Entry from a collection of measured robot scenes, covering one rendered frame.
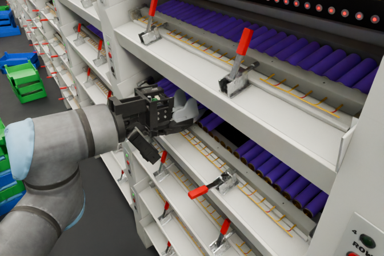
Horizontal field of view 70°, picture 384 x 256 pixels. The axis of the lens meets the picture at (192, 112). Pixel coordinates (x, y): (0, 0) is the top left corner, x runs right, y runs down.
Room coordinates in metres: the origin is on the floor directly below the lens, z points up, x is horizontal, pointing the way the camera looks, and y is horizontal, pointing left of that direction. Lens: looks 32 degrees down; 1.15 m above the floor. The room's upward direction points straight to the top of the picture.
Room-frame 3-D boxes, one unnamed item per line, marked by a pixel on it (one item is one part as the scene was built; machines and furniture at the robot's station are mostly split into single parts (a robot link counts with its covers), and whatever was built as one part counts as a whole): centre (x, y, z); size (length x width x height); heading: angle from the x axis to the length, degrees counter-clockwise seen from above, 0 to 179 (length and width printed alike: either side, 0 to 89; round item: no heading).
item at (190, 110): (0.50, 0.00, 0.84); 0.09 x 0.03 x 0.06; 120
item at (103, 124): (0.41, 0.17, 0.85); 0.10 x 0.05 x 0.09; 34
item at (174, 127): (0.47, 0.04, 0.82); 0.09 x 0.05 x 0.02; 120
